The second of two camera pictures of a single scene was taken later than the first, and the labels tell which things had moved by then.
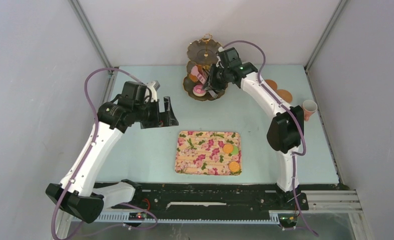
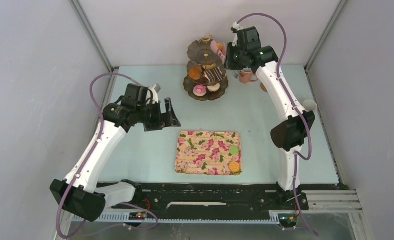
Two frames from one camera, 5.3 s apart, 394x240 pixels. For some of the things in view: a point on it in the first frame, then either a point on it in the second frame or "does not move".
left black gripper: [161, 119] does not move
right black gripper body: [218, 78] -> [235, 61]
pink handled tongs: [194, 70] -> [222, 53]
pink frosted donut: [198, 91] does not move
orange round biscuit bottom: [234, 166] does not move
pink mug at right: [309, 107] does not move
